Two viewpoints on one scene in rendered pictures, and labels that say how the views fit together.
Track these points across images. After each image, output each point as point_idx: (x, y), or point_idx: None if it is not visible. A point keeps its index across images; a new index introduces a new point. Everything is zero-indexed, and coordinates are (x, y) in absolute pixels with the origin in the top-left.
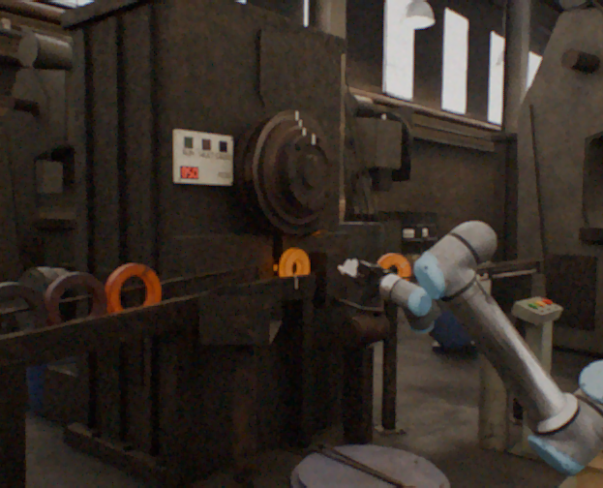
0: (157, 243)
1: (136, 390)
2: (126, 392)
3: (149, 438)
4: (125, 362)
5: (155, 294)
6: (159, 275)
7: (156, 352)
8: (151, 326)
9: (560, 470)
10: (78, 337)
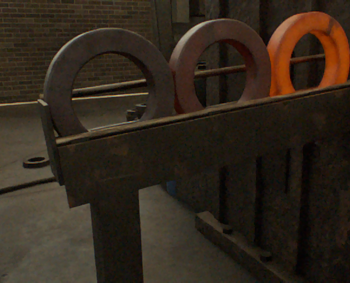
0: (319, 3)
1: (277, 195)
2: (262, 194)
3: (294, 256)
4: (262, 161)
5: (340, 68)
6: (320, 49)
7: (308, 154)
8: (334, 121)
9: None
10: (227, 135)
